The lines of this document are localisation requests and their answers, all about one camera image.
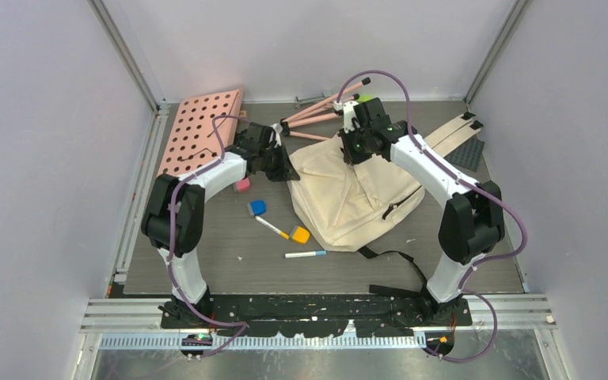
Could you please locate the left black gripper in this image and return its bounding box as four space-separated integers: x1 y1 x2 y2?
258 142 298 183

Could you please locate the beige canvas backpack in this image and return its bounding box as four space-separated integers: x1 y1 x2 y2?
287 111 485 299

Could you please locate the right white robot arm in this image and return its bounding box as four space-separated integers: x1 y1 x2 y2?
333 98 505 325

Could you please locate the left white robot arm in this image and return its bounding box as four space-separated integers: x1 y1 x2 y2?
141 123 299 328

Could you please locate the pink eraser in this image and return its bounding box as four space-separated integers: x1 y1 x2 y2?
233 178 251 192

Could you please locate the blue pencil sharpener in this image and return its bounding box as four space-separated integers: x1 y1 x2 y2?
247 199 267 217

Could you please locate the pink folding stand tripod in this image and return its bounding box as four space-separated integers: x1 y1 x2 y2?
272 77 371 142

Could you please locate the white marker yellow cap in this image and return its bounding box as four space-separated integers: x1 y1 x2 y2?
254 216 290 240

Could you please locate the yellow pencil sharpener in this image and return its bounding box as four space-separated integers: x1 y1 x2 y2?
289 226 311 245

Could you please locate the grey metal bolt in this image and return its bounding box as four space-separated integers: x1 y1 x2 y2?
293 92 330 109

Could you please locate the white marker blue cap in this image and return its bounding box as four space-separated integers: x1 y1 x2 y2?
283 250 327 259

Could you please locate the pink perforated music stand desk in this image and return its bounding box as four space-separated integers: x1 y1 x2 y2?
158 87 244 176

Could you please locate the grey lego baseplate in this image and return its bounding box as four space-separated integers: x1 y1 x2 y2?
445 137 485 172

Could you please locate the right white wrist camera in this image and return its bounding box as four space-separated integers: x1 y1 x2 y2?
332 101 359 136

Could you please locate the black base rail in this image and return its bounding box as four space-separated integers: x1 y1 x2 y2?
159 294 472 338

